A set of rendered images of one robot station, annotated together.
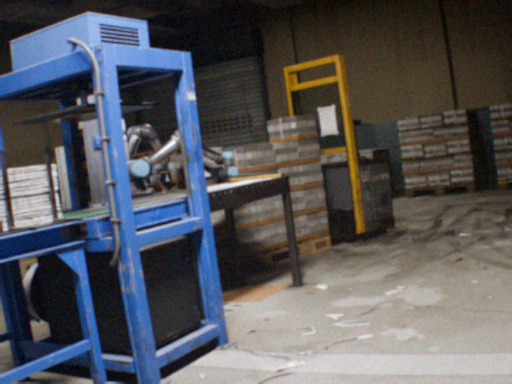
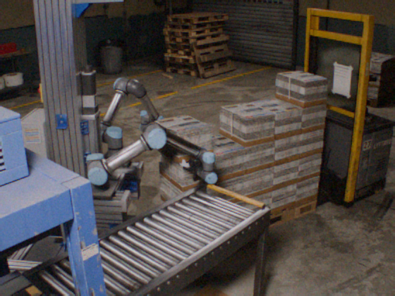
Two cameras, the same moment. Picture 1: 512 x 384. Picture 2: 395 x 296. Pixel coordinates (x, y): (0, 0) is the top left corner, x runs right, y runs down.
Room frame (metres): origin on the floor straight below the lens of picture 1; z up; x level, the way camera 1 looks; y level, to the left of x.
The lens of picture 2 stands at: (2.16, -0.28, 2.11)
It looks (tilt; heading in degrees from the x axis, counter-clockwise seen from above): 22 degrees down; 12
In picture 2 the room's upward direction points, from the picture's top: straight up
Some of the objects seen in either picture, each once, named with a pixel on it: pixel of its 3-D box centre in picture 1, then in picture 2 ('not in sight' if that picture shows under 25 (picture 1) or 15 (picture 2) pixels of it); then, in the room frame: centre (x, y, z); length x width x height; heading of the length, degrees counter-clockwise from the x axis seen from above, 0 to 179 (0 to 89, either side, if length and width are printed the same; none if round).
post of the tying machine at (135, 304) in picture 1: (122, 218); not in sight; (2.68, 0.62, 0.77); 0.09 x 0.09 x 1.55; 61
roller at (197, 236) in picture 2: not in sight; (182, 230); (4.21, 0.27, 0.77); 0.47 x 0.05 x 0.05; 61
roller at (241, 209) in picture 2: not in sight; (225, 204); (4.55, 0.08, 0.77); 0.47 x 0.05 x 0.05; 61
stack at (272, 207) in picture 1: (246, 220); (232, 187); (5.51, 0.17, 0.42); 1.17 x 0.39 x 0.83; 133
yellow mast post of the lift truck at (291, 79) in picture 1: (300, 149); (308, 96); (6.55, -0.45, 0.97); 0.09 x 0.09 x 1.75; 43
